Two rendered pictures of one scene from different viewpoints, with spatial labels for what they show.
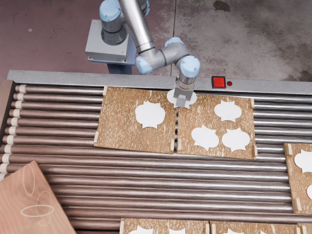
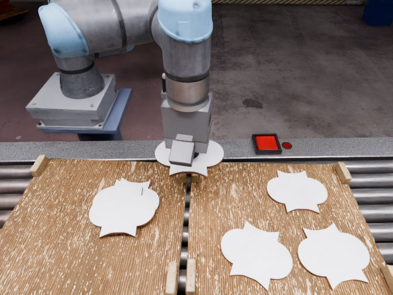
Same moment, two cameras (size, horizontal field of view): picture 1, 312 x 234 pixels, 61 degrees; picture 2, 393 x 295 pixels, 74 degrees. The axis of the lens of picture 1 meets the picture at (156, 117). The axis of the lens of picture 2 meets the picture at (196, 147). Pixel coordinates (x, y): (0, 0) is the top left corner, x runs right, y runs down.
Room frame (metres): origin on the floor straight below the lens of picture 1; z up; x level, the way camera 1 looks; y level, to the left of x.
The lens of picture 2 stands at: (0.19, -0.15, 1.49)
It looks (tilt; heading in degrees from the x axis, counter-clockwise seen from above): 45 degrees down; 2
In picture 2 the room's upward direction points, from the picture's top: straight up
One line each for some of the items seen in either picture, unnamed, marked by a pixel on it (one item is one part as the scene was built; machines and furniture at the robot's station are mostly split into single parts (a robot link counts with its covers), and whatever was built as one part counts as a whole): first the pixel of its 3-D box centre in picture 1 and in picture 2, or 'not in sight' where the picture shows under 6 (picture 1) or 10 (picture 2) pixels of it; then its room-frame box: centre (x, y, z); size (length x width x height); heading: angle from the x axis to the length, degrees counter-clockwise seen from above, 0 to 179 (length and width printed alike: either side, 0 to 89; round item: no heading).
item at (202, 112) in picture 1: (216, 124); (276, 221); (0.50, -0.33, 0.93); 0.41 x 0.35 x 0.02; 90
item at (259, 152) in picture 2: (218, 82); (266, 143); (0.77, -0.35, 0.92); 0.08 x 0.08 x 0.02; 3
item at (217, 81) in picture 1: (218, 82); (266, 144); (0.77, -0.35, 0.92); 0.06 x 0.06 x 0.01; 3
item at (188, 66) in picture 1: (188, 69); (185, 35); (0.59, -0.12, 1.32); 0.09 x 0.08 x 0.11; 30
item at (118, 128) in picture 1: (137, 118); (97, 217); (0.50, 0.10, 0.93); 0.41 x 0.35 x 0.02; 89
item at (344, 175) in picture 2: (251, 103); (342, 172); (0.64, -0.52, 0.95); 0.06 x 0.02 x 0.03; 0
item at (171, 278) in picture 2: (172, 145); (171, 278); (0.36, -0.09, 0.95); 0.06 x 0.02 x 0.03; 179
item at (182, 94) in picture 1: (182, 92); (184, 126); (0.56, -0.11, 1.17); 0.12 x 0.09 x 0.16; 171
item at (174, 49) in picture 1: (174, 53); (150, 17); (0.66, -0.06, 1.32); 0.11 x 0.11 x 0.08; 30
